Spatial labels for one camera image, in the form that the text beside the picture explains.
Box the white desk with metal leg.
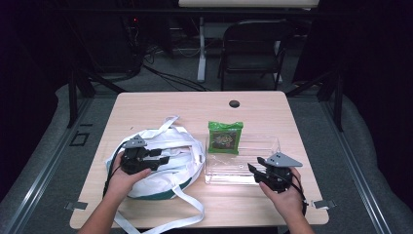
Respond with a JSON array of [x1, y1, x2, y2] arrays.
[[177, 0, 320, 84]]

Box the person's right hand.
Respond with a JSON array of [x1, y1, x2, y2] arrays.
[[258, 167, 305, 222]]

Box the aluminium floor rail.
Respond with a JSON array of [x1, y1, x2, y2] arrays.
[[0, 97, 95, 234], [319, 97, 394, 234]]

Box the black floor cables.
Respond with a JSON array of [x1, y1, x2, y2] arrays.
[[139, 45, 213, 93]]

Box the grey metal table bracket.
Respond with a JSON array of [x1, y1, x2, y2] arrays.
[[312, 199, 338, 210], [63, 201, 89, 212]]

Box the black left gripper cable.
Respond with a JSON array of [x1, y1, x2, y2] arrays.
[[102, 141, 127, 198]]

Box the person's left hand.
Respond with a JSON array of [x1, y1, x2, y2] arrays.
[[105, 152, 153, 200]]

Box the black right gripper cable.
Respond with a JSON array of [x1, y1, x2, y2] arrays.
[[290, 174, 309, 217]]

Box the green seaweed snack packet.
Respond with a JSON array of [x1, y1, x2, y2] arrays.
[[207, 121, 244, 156]]

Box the white canvas tote bag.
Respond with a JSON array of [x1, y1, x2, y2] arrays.
[[104, 115, 207, 234]]

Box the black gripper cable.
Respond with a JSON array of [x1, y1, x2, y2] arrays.
[[290, 174, 309, 217], [102, 141, 127, 198]]

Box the clear plastic box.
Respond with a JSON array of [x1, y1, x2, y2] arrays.
[[204, 135, 282, 186]]

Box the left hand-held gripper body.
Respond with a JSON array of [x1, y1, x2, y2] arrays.
[[120, 134, 154, 176]]

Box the black metal stand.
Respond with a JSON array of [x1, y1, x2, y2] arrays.
[[65, 62, 129, 130], [284, 66, 346, 133]]

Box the black folding chair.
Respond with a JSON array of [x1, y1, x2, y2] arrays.
[[217, 19, 289, 93]]

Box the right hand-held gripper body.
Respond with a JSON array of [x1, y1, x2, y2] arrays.
[[254, 151, 304, 193]]

